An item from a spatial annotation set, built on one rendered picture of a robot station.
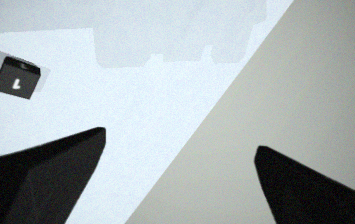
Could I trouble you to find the black block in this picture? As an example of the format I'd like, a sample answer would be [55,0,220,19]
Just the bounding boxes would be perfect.
[0,56,41,100]

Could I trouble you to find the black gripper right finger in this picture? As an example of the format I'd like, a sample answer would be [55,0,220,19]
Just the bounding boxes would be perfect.
[254,146,355,224]

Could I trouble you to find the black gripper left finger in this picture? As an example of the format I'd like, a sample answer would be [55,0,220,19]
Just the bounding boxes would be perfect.
[0,127,106,224]

